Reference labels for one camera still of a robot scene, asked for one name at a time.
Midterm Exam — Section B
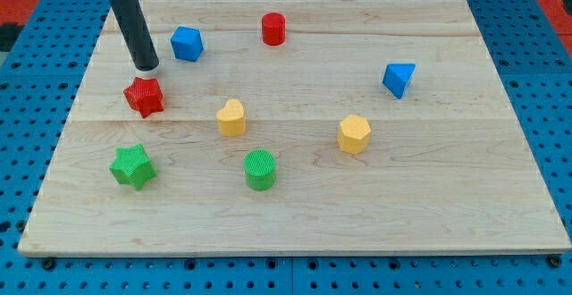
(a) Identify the green star block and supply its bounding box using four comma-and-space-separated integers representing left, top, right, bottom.
109, 144, 157, 190

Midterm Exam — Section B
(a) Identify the red star block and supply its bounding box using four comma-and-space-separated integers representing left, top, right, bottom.
123, 77, 164, 118

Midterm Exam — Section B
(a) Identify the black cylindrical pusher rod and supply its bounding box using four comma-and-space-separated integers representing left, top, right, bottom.
109, 0, 159, 72

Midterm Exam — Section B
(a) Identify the blue cube block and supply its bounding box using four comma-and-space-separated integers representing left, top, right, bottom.
171, 26, 204, 63

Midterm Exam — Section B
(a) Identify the yellow heart block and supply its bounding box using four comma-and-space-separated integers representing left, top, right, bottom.
215, 98, 247, 137

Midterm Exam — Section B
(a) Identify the red cylinder block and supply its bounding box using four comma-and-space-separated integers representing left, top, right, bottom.
261, 13, 286, 46

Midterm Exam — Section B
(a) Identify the light wooden board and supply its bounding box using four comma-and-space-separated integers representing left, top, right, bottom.
19, 0, 571, 257

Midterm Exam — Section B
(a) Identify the green cylinder block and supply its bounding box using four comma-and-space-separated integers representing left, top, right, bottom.
243, 149, 276, 191

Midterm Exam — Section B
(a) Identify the blue triangle block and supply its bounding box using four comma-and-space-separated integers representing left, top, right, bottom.
382, 63, 416, 99

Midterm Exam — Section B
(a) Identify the yellow hexagon block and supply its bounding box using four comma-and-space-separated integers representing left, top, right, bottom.
337, 114, 371, 155

